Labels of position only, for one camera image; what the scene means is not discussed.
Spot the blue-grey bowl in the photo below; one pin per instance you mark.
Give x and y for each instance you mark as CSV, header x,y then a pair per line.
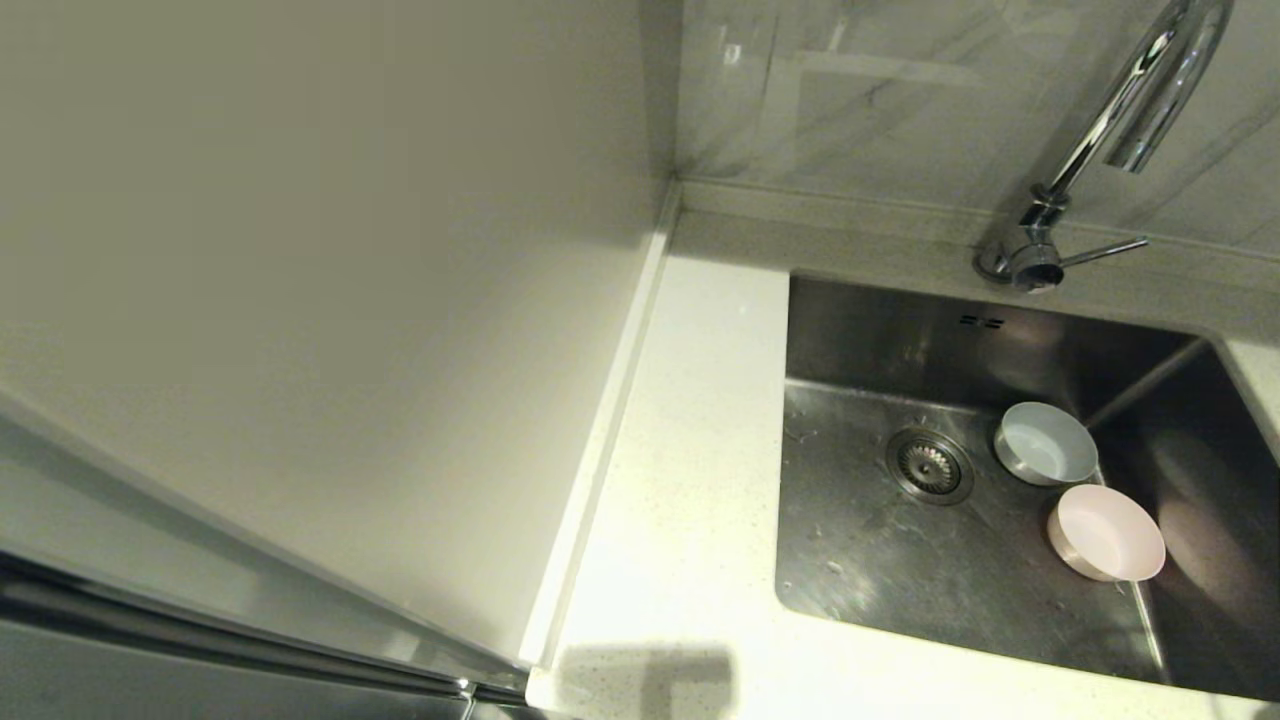
x,y
1045,448

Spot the pink bowl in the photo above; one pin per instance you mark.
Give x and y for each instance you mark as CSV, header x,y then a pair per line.
x,y
1105,530

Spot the stainless steel sink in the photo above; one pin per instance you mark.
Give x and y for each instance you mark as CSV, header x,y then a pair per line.
x,y
900,570

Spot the white trim strip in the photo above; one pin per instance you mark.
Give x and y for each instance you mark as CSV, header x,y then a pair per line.
x,y
600,430

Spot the round metal drain strainer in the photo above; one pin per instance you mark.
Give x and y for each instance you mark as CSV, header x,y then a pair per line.
x,y
929,466

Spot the white cabinet side panel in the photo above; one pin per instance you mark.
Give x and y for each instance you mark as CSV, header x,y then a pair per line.
x,y
300,250

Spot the chrome gooseneck faucet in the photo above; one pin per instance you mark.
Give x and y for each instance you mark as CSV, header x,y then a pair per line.
x,y
1095,130

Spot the stainless steel appliance door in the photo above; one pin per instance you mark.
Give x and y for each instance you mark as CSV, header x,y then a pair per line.
x,y
100,690

